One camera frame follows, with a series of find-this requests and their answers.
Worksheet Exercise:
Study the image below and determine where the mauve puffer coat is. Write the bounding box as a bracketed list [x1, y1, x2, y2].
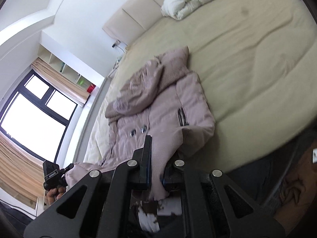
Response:
[66, 47, 215, 200]

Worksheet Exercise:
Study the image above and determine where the person's left hand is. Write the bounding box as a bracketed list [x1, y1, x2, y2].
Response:
[46, 186, 66, 206]

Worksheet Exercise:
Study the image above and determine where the beige curtain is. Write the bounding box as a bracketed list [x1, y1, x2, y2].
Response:
[1, 58, 90, 204]

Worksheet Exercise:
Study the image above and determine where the black framed window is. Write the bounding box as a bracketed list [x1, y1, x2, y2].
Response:
[1, 70, 77, 163]

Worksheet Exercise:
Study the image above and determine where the red box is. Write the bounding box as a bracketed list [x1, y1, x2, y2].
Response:
[87, 84, 96, 94]

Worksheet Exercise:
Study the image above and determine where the white bedside table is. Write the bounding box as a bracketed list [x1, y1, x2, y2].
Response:
[107, 55, 123, 79]

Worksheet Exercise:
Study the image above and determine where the beige bed with sheet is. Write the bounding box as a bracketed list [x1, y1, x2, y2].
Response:
[84, 0, 316, 172]

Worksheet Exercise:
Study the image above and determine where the cream padded headboard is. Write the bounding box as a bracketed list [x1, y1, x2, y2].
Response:
[103, 0, 164, 45]

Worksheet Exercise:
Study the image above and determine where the white wall shelf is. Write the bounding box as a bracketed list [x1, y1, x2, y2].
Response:
[38, 45, 93, 91]

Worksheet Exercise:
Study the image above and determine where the wall power socket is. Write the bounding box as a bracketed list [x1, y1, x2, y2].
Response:
[112, 40, 121, 48]

